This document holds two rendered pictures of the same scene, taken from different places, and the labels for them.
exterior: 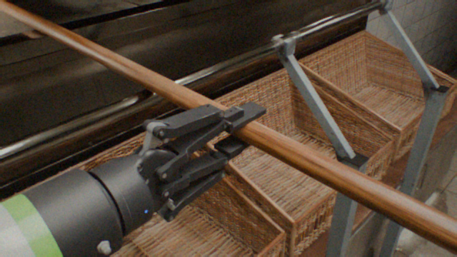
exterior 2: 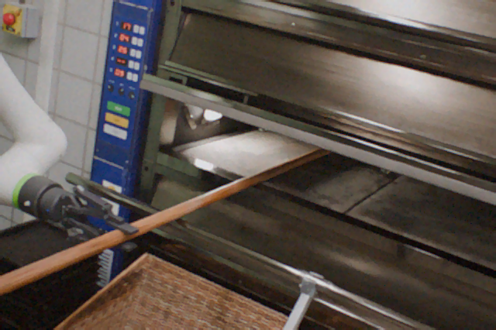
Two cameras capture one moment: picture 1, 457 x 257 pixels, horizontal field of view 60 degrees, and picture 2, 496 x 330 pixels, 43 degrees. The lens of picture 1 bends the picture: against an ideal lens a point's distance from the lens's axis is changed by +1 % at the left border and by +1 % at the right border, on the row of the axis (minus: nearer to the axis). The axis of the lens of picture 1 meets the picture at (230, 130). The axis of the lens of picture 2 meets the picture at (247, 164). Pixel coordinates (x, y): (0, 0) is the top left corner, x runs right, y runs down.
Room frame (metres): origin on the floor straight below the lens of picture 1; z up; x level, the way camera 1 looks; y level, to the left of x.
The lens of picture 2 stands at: (0.26, -1.25, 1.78)
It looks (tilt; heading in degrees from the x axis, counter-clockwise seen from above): 17 degrees down; 71
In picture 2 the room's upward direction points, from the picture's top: 12 degrees clockwise
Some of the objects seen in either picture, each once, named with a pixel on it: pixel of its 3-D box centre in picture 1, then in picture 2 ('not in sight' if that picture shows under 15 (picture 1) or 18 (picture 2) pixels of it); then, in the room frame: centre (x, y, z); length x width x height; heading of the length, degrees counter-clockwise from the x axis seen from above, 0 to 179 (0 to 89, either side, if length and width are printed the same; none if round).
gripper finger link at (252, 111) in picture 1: (240, 116); (122, 226); (0.43, -0.01, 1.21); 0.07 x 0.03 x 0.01; 136
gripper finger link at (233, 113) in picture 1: (226, 111); (113, 214); (0.41, 0.01, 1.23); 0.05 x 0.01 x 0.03; 136
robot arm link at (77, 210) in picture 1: (73, 218); (44, 197); (0.27, 0.15, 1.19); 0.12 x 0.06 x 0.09; 46
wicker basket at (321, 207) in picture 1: (288, 147); not in sight; (1.06, -0.20, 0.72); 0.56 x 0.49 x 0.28; 134
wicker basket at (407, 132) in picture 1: (376, 88); not in sight; (1.50, -0.62, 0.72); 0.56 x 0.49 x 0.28; 135
